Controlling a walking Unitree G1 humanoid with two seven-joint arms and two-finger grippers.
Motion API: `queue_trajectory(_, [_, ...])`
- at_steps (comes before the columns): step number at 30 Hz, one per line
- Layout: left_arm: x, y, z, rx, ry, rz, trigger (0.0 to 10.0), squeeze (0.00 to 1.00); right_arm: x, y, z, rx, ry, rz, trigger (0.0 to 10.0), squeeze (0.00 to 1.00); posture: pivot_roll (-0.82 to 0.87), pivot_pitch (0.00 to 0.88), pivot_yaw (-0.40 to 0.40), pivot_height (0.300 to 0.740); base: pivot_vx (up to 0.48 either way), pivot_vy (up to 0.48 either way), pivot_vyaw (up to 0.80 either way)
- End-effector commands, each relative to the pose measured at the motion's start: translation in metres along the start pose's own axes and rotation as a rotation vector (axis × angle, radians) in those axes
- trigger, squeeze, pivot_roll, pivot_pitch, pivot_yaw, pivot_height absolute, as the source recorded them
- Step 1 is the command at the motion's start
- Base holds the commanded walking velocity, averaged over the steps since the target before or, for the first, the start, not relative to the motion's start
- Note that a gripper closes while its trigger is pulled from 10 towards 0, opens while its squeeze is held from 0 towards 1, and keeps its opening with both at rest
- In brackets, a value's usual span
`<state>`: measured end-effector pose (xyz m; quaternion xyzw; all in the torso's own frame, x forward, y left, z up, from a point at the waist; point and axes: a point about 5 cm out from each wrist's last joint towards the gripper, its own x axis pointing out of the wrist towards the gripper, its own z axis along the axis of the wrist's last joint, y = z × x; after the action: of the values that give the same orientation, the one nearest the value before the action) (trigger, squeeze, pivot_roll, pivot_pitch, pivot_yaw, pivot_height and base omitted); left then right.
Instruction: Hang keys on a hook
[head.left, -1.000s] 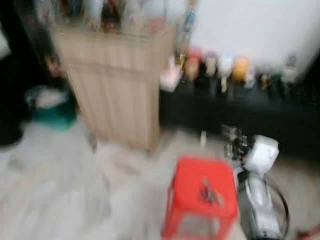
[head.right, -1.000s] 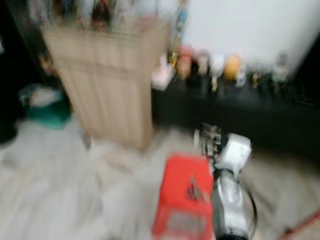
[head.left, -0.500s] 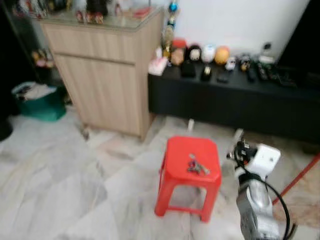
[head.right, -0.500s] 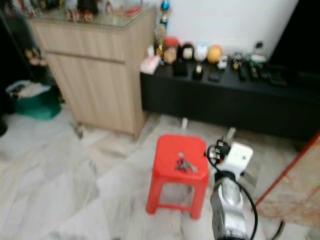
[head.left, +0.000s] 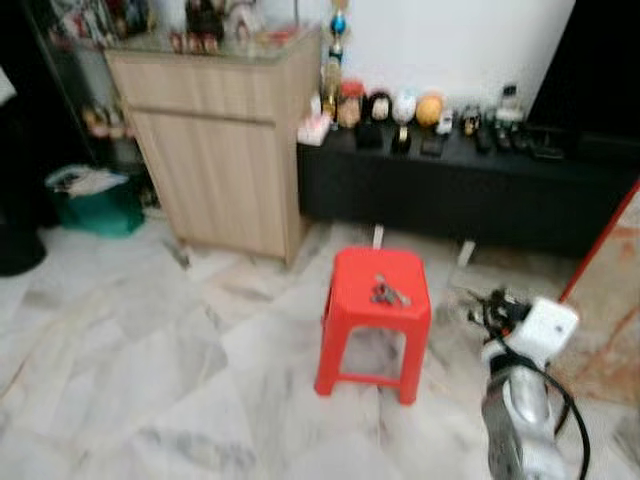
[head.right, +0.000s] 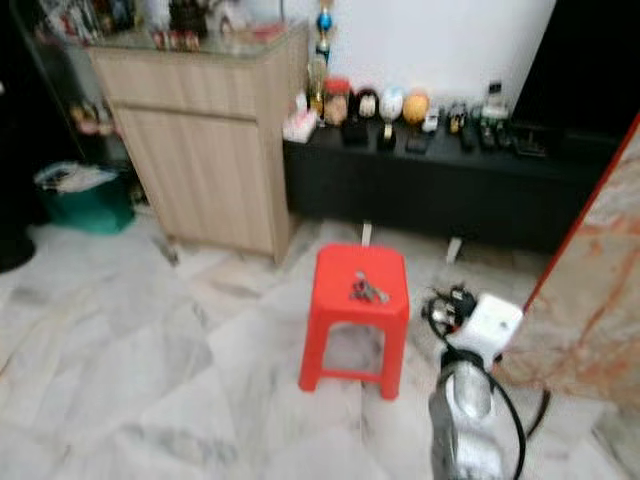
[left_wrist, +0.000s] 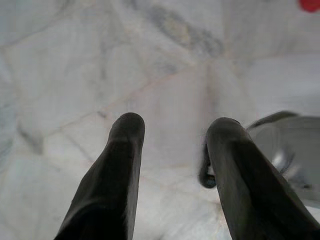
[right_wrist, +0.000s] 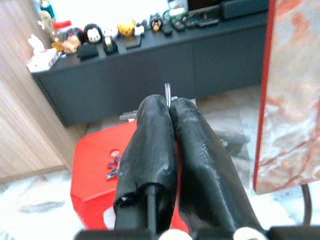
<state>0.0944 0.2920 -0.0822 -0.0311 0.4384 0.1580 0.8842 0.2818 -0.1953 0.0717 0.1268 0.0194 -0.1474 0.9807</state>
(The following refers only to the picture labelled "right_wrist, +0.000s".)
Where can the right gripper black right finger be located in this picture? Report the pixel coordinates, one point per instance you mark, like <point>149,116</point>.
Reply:
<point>200,162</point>

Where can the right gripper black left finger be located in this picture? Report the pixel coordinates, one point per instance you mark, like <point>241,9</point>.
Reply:
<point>150,150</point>

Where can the red plastic stool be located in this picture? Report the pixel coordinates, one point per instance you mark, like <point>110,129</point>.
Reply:
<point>95,162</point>

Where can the black low console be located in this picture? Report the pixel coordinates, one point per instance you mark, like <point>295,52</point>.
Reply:
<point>125,75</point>

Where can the black flat stand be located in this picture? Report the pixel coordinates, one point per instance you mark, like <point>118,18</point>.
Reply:
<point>135,44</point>

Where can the red edged marbled panel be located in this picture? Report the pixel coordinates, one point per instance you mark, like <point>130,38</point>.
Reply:
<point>290,100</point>

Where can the black tape dispenser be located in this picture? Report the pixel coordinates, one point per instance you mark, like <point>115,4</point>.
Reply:
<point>110,46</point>

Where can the black square box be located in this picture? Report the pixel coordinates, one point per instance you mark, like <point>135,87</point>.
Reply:
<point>87,51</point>

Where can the small black white figure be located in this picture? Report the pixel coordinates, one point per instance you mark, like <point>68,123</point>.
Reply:
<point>139,29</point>

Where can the white round plush toy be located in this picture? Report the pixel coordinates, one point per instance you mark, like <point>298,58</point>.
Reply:
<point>110,32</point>

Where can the black mouse figure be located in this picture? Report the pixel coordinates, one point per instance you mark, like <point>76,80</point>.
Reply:
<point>156,23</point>

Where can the black mouse plush toy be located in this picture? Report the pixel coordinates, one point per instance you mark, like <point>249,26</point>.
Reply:
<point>93,33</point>

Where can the light wooden cabinet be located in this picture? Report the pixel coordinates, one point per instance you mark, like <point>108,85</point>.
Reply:
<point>20,125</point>

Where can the jar with red lid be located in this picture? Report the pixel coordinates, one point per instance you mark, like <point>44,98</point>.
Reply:
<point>67,37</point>

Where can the black television stand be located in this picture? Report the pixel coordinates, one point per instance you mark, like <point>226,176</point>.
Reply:
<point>203,18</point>

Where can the pink white tissue pack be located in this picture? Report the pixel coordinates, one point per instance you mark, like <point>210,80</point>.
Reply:
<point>41,58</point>

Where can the white plastic bottle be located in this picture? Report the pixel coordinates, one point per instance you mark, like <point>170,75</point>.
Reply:
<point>178,8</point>

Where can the small gold trophy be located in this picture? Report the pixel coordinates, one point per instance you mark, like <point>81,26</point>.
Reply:
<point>51,30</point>

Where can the black soundbar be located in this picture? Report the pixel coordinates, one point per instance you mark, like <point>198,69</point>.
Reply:
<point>243,8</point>

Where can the blue gold trophy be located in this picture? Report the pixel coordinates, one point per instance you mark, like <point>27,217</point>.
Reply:
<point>47,8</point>

